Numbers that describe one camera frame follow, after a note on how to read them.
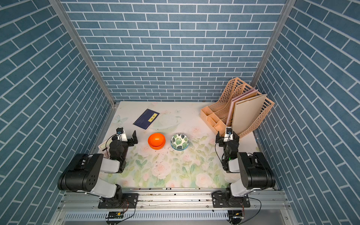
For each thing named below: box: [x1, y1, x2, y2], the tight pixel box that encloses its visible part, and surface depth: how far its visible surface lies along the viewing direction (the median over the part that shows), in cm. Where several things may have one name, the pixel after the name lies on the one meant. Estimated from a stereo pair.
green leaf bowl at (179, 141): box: [170, 133, 190, 151], surface depth 96 cm
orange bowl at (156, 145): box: [148, 140, 166, 150], surface depth 91 cm
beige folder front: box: [231, 93, 268, 136], surface depth 91 cm
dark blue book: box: [132, 108, 161, 131], surface depth 110 cm
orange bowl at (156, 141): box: [147, 133, 166, 150], surface depth 92 cm
